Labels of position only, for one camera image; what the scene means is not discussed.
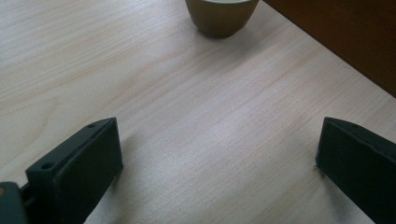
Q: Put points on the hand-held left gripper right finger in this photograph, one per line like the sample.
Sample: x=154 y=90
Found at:
x=358 y=165

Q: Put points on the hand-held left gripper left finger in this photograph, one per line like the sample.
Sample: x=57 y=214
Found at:
x=77 y=168

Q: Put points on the brown wooden compartment box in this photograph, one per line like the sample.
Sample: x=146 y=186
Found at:
x=348 y=31

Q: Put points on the brown cup green inside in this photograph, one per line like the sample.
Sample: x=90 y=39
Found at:
x=221 y=18

